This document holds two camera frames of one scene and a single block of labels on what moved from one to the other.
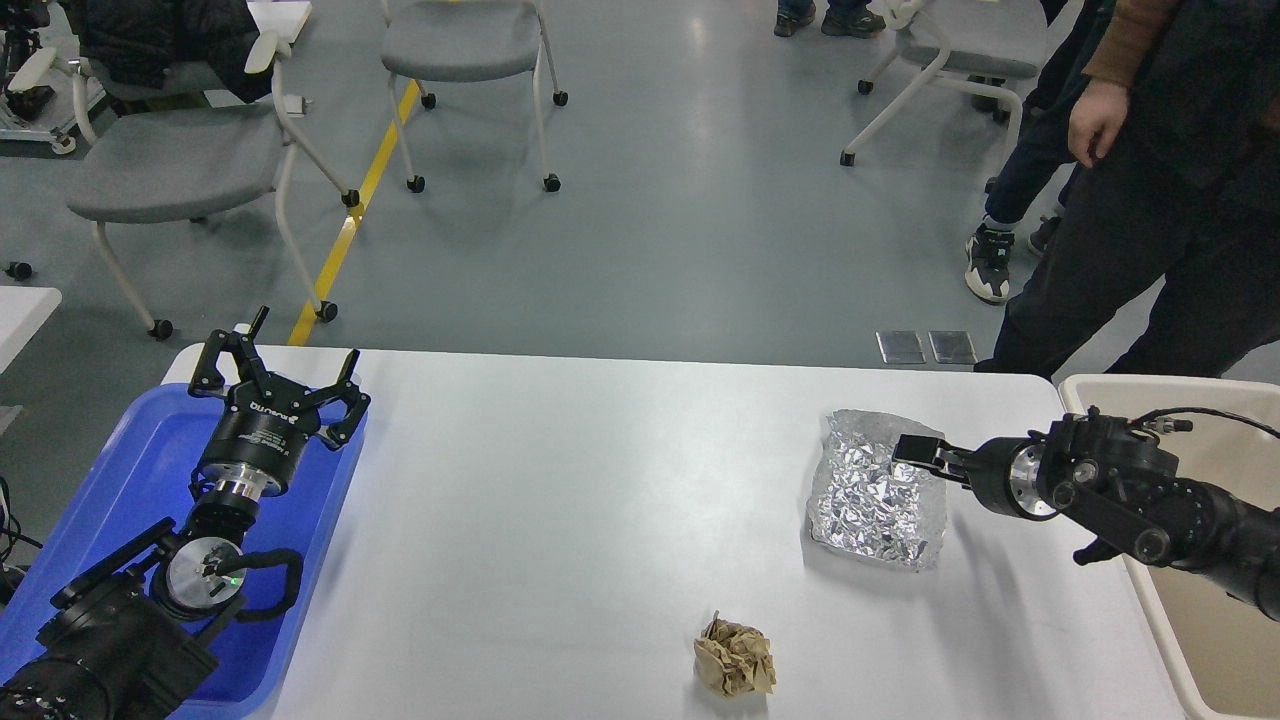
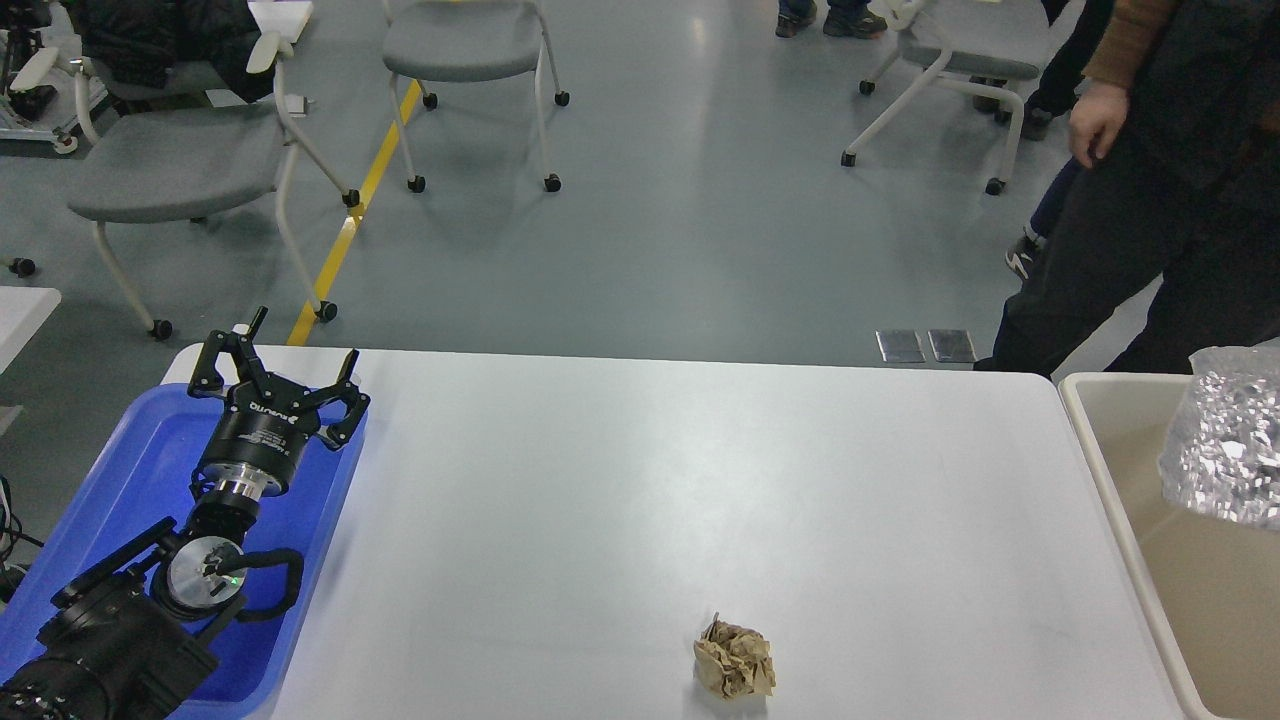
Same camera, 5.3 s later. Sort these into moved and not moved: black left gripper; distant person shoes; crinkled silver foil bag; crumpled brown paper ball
Moved: crinkled silver foil bag
Not moved: black left gripper; distant person shoes; crumpled brown paper ball
